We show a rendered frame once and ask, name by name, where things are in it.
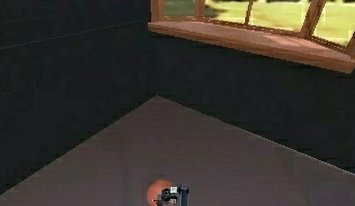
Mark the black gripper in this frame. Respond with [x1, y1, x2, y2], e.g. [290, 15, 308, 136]
[152, 187, 173, 206]

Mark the dark pink volleyball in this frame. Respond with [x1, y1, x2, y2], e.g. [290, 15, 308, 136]
[146, 179, 176, 206]

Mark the brown wooden window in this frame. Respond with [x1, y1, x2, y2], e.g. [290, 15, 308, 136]
[146, 0, 355, 75]

